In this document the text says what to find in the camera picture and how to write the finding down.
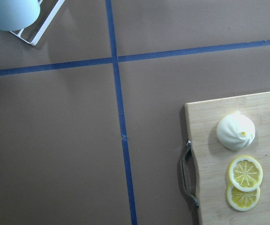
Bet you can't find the light blue cup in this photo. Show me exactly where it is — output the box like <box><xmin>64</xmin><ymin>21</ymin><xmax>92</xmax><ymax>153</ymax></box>
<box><xmin>0</xmin><ymin>0</ymin><xmax>40</xmax><ymax>31</ymax></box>

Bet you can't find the white wire cup rack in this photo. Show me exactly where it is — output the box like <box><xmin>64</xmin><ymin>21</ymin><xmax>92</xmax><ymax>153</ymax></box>
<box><xmin>10</xmin><ymin>0</ymin><xmax>65</xmax><ymax>46</ymax></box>

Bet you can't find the white steamed bun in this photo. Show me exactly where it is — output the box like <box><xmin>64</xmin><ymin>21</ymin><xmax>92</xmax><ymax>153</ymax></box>
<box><xmin>216</xmin><ymin>111</ymin><xmax>255</xmax><ymax>151</ymax></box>

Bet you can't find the bamboo cutting board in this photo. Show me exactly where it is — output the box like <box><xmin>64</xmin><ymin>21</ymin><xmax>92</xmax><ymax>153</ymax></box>
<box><xmin>185</xmin><ymin>91</ymin><xmax>270</xmax><ymax>225</ymax></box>

